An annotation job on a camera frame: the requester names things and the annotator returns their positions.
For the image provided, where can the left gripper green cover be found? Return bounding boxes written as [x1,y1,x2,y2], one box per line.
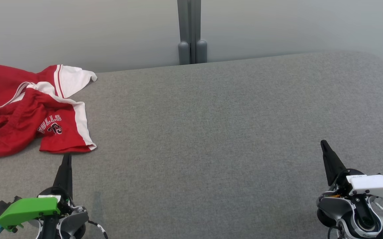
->
[0,153,73,233]

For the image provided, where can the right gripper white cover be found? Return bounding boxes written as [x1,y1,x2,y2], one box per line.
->
[321,140,383,199]

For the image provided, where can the red basketball shorts white trim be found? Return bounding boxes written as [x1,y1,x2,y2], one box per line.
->
[0,89,97,158]

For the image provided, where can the red shirt white sleeves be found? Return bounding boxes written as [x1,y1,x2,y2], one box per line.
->
[0,64,98,112]

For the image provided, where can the grey fabric sofa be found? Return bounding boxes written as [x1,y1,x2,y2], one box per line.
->
[0,50,383,239]

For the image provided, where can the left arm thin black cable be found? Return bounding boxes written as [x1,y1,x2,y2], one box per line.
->
[88,220,109,239]

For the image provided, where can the grey partition post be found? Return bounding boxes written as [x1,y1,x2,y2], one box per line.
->
[177,0,208,65]

